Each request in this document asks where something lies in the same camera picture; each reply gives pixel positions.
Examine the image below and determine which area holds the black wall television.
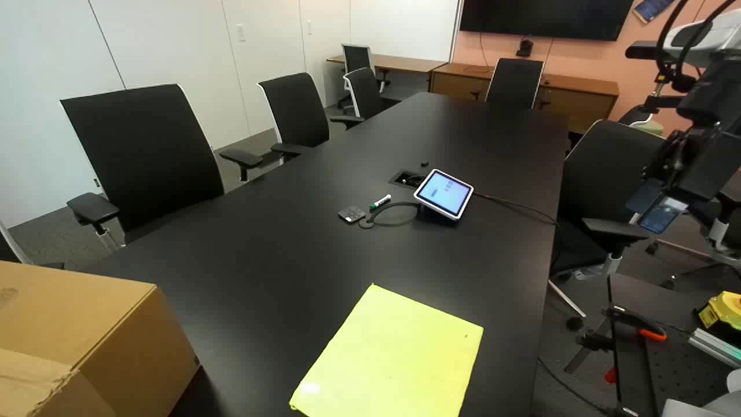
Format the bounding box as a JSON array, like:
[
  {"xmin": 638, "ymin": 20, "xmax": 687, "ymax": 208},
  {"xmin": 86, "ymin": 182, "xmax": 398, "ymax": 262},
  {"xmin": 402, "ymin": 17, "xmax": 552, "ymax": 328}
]
[{"xmin": 459, "ymin": 0, "xmax": 634, "ymax": 43}]

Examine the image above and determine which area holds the tablet on black stand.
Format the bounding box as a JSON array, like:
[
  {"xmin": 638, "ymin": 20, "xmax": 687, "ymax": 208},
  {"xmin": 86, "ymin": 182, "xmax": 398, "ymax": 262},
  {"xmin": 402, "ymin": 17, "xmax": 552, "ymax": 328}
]
[{"xmin": 412, "ymin": 167, "xmax": 478, "ymax": 225}]

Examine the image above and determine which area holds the small black remote device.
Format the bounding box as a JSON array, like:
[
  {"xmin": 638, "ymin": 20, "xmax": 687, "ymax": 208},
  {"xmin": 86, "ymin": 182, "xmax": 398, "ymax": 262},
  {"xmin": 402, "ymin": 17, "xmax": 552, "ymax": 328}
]
[{"xmin": 335, "ymin": 204, "xmax": 368, "ymax": 227}]

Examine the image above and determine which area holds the black tablet power cable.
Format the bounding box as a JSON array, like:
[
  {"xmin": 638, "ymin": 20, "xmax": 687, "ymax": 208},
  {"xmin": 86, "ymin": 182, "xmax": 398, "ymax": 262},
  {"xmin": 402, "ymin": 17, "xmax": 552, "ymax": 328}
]
[{"xmin": 471, "ymin": 193, "xmax": 560, "ymax": 227}]

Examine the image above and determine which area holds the black tripod stand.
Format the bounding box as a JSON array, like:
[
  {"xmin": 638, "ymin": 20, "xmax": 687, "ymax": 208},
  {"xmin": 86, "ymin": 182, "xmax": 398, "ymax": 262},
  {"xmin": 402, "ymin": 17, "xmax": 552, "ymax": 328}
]
[{"xmin": 563, "ymin": 273, "xmax": 662, "ymax": 417}]

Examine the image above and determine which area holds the yellow cloth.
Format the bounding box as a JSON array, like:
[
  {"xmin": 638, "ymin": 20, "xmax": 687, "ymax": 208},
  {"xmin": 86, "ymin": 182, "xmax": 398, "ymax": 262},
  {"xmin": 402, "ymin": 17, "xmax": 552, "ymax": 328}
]
[{"xmin": 287, "ymin": 282, "xmax": 487, "ymax": 417}]

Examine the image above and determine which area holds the brown cardboard box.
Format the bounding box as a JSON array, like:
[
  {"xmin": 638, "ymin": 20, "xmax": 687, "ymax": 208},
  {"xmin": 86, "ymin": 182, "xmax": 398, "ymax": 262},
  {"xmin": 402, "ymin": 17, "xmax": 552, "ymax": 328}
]
[{"xmin": 0, "ymin": 260, "xmax": 201, "ymax": 417}]

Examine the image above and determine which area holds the wooden side desk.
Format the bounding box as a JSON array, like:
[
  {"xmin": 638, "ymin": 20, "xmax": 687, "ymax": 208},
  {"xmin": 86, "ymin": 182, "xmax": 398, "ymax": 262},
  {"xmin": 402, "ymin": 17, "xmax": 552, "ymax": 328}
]
[{"xmin": 324, "ymin": 54, "xmax": 449, "ymax": 97}]

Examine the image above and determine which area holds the wooden credenza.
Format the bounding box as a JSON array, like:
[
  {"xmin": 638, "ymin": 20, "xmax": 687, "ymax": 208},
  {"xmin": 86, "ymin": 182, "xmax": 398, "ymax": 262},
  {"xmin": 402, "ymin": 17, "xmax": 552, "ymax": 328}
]
[{"xmin": 429, "ymin": 61, "xmax": 621, "ymax": 134}]

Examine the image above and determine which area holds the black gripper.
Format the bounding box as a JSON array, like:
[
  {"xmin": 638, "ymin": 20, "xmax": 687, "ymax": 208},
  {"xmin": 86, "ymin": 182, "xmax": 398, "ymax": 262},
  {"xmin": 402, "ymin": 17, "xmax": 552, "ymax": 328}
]
[{"xmin": 679, "ymin": 54, "xmax": 741, "ymax": 134}]

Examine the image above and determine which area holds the black looped table cable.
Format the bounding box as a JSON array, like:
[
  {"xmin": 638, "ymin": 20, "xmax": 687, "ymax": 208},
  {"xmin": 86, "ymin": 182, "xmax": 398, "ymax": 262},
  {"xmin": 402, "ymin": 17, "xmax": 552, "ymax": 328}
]
[{"xmin": 358, "ymin": 198, "xmax": 424, "ymax": 232}]

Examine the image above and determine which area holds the table cable port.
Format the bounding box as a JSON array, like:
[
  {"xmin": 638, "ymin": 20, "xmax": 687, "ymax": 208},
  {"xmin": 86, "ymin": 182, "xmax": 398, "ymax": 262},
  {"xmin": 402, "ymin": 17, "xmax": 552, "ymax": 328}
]
[{"xmin": 391, "ymin": 168, "xmax": 426, "ymax": 190}]

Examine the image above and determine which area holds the orange handled clamp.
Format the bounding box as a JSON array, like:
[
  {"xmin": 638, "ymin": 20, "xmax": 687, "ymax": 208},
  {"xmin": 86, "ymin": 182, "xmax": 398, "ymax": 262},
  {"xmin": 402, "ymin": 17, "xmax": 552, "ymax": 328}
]
[{"xmin": 606, "ymin": 304, "xmax": 669, "ymax": 344}]

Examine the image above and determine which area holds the black office chair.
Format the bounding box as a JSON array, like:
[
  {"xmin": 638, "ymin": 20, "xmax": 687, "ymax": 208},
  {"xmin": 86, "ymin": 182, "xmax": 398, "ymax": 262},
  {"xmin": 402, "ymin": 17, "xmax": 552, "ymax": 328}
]
[
  {"xmin": 484, "ymin": 56, "xmax": 547, "ymax": 112},
  {"xmin": 57, "ymin": 81, "xmax": 228, "ymax": 249},
  {"xmin": 341, "ymin": 42, "xmax": 377, "ymax": 76},
  {"xmin": 550, "ymin": 116, "xmax": 675, "ymax": 322},
  {"xmin": 217, "ymin": 70, "xmax": 333, "ymax": 182}
]

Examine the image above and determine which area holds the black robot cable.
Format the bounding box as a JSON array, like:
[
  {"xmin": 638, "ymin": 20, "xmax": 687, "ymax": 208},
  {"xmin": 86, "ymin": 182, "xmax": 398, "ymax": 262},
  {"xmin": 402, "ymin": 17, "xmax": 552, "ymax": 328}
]
[{"xmin": 653, "ymin": 0, "xmax": 739, "ymax": 93}]

